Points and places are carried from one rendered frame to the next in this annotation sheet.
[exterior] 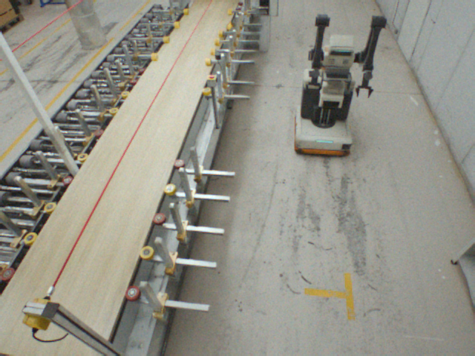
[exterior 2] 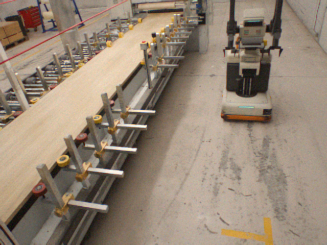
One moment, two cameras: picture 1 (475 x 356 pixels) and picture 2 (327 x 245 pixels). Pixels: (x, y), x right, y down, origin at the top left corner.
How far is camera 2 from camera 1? 0.69 m
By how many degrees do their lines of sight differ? 15
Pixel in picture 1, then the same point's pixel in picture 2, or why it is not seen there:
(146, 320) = (52, 226)
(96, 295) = (6, 189)
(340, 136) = (260, 103)
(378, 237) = (300, 188)
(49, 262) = not seen: outside the picture
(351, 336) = not seen: outside the picture
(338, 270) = (257, 214)
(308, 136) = (232, 103)
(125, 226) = (51, 142)
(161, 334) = (60, 235)
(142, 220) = not seen: hidden behind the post
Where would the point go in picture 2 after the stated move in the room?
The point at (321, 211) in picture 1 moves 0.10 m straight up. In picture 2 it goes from (242, 164) to (243, 157)
